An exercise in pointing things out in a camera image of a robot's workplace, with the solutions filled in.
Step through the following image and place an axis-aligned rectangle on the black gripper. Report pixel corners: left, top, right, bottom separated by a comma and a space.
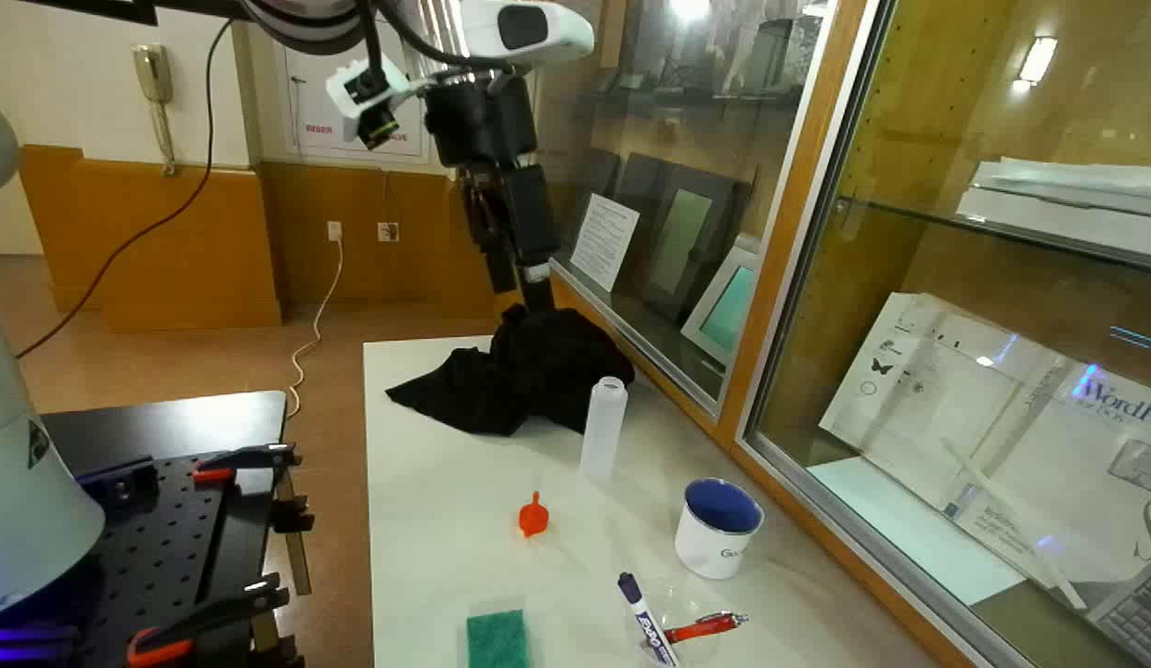
428, 76, 557, 313

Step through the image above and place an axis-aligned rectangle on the white paper sign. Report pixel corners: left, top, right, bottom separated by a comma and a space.
571, 194, 638, 288

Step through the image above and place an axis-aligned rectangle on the green sponge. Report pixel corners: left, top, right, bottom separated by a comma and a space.
465, 608, 529, 668

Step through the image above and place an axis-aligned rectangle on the small orange funnel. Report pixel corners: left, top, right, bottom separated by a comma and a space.
516, 494, 548, 537

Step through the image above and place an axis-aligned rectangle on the dark framed plaque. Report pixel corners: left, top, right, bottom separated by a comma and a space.
638, 168, 745, 323

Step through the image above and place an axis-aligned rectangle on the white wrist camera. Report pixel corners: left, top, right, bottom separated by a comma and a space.
323, 57, 423, 147

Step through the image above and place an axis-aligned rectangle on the orange black clamp front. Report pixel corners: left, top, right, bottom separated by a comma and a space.
121, 577, 288, 668

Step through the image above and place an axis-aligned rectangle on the white power cable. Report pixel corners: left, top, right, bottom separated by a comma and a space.
282, 220, 349, 423

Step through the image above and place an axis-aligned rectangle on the wall telephone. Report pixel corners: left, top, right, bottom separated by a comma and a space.
134, 45, 177, 173

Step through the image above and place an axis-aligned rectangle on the stack of white papers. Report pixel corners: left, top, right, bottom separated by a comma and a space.
958, 159, 1151, 255

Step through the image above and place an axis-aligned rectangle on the orange black clamp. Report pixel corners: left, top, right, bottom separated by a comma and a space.
121, 577, 288, 668
190, 442, 299, 489

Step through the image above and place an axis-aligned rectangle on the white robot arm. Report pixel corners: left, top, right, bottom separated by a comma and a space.
236, 0, 594, 313

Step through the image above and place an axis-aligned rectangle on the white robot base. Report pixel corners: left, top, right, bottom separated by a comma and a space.
0, 327, 104, 611

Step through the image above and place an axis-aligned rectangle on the black cable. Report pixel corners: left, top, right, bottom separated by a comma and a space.
9, 13, 241, 364

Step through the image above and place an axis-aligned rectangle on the white cup blue inside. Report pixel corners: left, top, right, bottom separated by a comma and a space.
674, 478, 763, 579

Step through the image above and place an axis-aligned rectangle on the white blue marker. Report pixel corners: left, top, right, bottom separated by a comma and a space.
616, 570, 678, 668

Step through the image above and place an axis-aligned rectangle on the orange black clamp rear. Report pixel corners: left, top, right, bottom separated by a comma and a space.
190, 442, 299, 489

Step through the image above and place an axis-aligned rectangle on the large white poster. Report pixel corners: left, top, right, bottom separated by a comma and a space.
821, 292, 1151, 591

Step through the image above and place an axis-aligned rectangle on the green framed picture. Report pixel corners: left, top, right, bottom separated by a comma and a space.
678, 234, 758, 366

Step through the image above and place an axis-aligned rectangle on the black perforated side table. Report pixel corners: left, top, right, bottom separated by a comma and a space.
0, 390, 305, 668

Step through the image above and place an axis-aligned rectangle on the black cloth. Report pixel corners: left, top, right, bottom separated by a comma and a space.
387, 306, 634, 436

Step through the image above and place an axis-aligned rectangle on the orange pen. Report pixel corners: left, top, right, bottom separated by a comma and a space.
665, 611, 742, 643

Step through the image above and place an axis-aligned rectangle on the white plastic bottle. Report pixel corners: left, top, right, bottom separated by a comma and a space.
579, 375, 626, 478

